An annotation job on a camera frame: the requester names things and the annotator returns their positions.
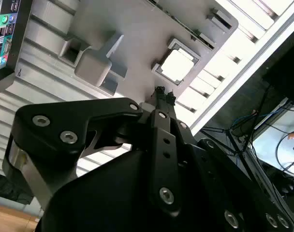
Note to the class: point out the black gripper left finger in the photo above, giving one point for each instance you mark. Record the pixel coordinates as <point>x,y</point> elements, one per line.
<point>52,113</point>

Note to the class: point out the silver and green CPU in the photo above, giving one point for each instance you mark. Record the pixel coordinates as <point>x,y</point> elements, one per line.
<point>177,64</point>

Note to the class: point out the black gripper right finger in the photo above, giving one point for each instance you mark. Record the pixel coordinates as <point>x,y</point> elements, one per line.
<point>185,135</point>

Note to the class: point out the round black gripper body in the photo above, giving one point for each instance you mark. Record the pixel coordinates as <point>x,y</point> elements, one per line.
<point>101,205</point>

